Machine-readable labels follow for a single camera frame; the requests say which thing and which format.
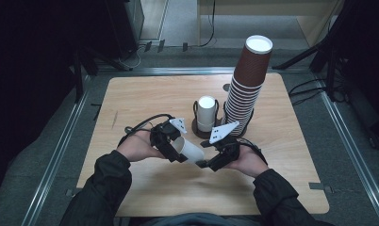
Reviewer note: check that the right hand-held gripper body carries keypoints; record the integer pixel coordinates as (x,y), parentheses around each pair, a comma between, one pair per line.
(230,150)

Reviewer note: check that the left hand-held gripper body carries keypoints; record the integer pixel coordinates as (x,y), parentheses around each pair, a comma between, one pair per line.
(161,138)

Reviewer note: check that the white paper cup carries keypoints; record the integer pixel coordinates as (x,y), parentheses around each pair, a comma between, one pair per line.
(192,150)
(206,114)

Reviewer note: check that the stack of brown paper cups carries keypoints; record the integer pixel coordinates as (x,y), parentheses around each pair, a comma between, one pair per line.
(241,103)

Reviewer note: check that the single brown ribbed paper cup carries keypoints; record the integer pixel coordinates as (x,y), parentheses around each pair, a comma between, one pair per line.
(252,67)

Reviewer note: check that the person's right hand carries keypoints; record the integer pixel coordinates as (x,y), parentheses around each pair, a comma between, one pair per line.
(250,163)

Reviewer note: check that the person's left hand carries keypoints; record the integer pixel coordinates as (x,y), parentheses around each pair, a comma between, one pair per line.
(137,147)

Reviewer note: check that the person's blue clothing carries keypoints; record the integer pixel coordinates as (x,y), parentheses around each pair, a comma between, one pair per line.
(197,219)

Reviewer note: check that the dark round disc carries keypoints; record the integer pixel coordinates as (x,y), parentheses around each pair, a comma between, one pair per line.
(226,87)

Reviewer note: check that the black metal stand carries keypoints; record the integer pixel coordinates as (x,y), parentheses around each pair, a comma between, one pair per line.
(78,78)

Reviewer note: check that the black cabinet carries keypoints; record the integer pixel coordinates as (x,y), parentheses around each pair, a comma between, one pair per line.
(121,25)

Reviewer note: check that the black tripod stand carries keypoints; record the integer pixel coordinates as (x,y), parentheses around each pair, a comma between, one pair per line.
(322,47)

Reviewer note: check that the light wooden furniture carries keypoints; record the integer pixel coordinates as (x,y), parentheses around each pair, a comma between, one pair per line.
(313,25)

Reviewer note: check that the grey table bracket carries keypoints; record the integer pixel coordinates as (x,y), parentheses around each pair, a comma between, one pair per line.
(74,192)
(319,186)

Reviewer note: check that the metal floor rail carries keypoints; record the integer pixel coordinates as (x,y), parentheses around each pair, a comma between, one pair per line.
(52,163)
(351,141)

